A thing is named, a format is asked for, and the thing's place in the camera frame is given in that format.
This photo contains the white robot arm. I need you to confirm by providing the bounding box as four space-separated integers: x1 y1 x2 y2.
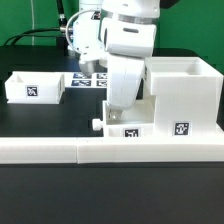
77 0 179 119

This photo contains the white rear drawer tray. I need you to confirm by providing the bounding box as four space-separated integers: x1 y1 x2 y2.
5 71 65 104

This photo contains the white L-shaped boundary rail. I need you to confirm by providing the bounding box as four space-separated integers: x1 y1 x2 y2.
0 128 224 164

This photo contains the black cable bundle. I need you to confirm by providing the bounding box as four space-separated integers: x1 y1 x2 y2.
3 0 74 47

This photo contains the white front drawer tray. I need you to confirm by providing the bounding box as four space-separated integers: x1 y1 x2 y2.
92 96 155 137

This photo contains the white drawer tray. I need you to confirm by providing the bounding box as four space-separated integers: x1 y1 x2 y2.
92 96 155 137
5 71 65 104

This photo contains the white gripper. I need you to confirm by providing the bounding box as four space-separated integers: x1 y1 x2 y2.
107 54 145 120

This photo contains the white drawer cabinet box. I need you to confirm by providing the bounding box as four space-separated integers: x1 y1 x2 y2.
141 57 223 137

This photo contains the white fiducial marker sheet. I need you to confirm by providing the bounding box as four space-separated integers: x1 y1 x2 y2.
64 72 107 88

